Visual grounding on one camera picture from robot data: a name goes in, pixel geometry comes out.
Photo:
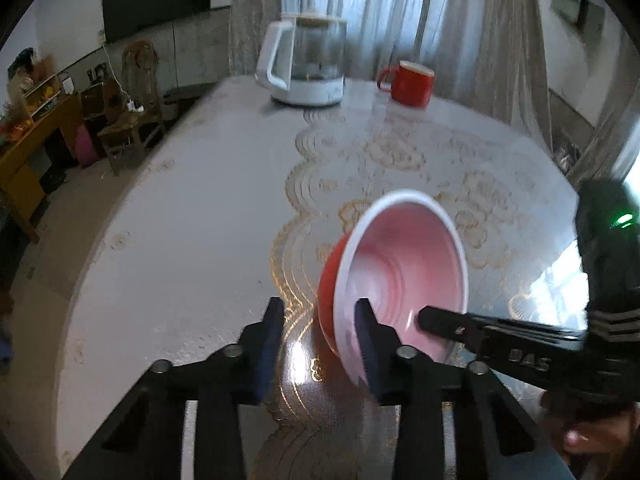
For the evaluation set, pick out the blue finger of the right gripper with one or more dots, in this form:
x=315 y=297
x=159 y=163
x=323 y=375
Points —
x=473 y=330

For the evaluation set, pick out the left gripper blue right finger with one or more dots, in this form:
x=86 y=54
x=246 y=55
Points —
x=494 y=437

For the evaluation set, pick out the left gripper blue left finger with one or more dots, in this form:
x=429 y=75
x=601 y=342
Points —
x=142 y=438

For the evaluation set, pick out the red plastic bowl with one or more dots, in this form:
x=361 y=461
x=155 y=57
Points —
x=403 y=254

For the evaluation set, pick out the person right hand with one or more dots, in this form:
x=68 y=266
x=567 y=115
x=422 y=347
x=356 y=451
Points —
x=590 y=449

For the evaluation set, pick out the lace table doily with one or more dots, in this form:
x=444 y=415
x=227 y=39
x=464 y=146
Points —
x=511 y=208

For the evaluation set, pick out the grey side curtain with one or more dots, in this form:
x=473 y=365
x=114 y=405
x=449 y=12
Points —
x=615 y=145

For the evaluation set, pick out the red enamel mug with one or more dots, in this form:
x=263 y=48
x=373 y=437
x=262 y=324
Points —
x=410 y=84

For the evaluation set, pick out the wooden sideboard cabinet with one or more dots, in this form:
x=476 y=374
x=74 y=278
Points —
x=50 y=139

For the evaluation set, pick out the grey lace window curtain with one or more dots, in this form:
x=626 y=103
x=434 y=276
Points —
x=487 y=55

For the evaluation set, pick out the white glass electric kettle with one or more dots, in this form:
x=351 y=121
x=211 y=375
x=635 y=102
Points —
x=302 y=59

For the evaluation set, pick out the wooden shelf with items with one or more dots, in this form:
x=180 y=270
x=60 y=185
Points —
x=34 y=85

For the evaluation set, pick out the wooden carved chair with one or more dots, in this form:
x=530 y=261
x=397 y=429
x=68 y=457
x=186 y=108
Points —
x=141 y=122

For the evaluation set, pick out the wall electrical box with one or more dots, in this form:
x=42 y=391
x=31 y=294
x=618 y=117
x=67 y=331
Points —
x=586 y=17

